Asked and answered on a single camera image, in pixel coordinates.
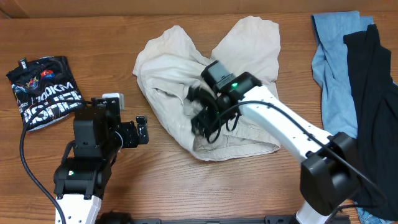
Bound blue denim garment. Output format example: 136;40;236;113
311;11;373;138

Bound folded black printed t-shirt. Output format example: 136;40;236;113
6;56;83;131

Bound beige cargo shorts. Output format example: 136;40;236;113
133;16;280;161

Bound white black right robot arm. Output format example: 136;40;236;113
187;72;361;223

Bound black garment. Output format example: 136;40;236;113
344;24;397;221

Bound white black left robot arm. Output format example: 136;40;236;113
53;96;149;223

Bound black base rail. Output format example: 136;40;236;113
96;211;352;224

